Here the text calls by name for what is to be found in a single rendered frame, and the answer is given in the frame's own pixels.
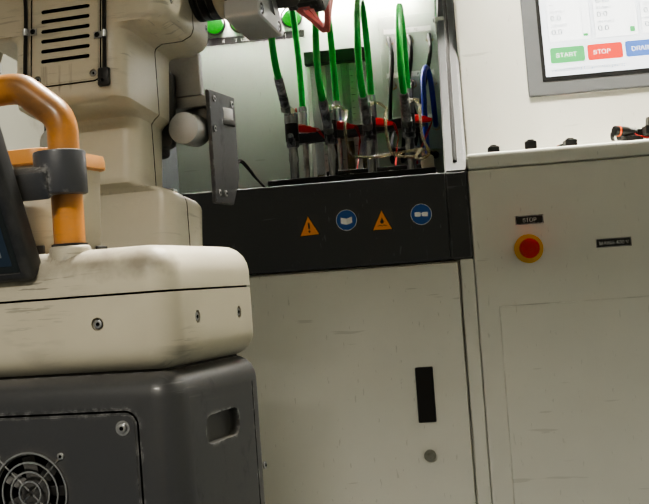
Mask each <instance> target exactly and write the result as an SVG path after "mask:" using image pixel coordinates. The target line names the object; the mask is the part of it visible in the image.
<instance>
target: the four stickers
mask: <svg viewBox="0 0 649 504"><path fill-rule="evenodd" d="M370 212H371V229H372V232H374V231H390V230H393V213H392V208H391V209H375V210H370ZM335 220H336V231H337V232H341V231H352V230H358V222H357V211H356V208H353V209H343V210H335ZM297 222H298V230H299V238H302V237H311V236H319V235H321V233H320V224H319V216H318V214H311V215H303V216H297ZM412 225H432V203H413V204H410V226H412Z"/></svg>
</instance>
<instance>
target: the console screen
mask: <svg viewBox="0 0 649 504"><path fill-rule="evenodd" d="M520 5H521V15H522V26H523V37H524V48H525V59H526V70H527V81H528V92H529V97H530V98H531V97H542V96H554V95H565V94H576V93H587V92H599V91H610V90H621V89H633V88H644V87H649V0H520Z"/></svg>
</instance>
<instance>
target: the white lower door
mask: <svg viewBox="0 0 649 504"><path fill-rule="evenodd" d="M249 282H250V285H247V287H250V296H251V310H252V324H253V335H252V339H251V342H250V344H249V345H248V346H247V347H246V349H245V350H243V351H241V352H240V353H237V356H241V357H243V358H246V359H247V360H248V361H249V362H250V363H251V364H252V366H253V367H254V369H255V373H256V381H257V395H258V410H259V424H260V438H261V452H262V466H263V461H266V462H267V468H266V469H264V468H263V481H264V495H265V504H476V493H475V480H474V467H473V453H472V440H471V427H470V413H469V400H468V387H467V374H466V360H465V347H464V334H463V320H462V307H461V294H460V281H459V267H458V262H447V263H434V264H420V265H407V266H393V267H379V268H366V269H352V270H339V271H325V272H312V273H298V274H284V275H271V276H257V277H249Z"/></svg>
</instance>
